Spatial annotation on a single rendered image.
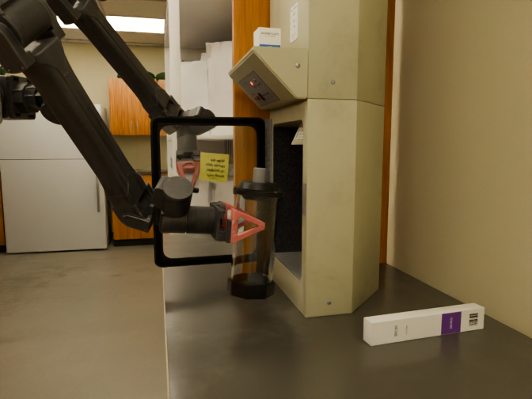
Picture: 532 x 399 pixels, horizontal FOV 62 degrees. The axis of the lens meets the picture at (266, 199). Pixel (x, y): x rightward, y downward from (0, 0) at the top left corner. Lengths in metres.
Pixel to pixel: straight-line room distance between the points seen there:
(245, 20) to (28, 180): 4.90
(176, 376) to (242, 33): 0.91
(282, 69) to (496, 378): 0.67
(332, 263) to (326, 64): 0.42
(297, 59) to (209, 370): 0.61
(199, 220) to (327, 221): 0.27
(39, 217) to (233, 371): 5.32
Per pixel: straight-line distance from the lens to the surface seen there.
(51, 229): 5.99
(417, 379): 0.81
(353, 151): 0.97
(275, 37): 1.04
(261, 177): 0.92
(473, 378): 0.85
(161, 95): 1.24
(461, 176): 1.21
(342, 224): 0.98
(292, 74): 0.93
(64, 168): 5.87
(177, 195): 0.83
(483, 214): 1.15
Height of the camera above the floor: 1.32
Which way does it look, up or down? 7 degrees down
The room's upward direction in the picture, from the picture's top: straight up
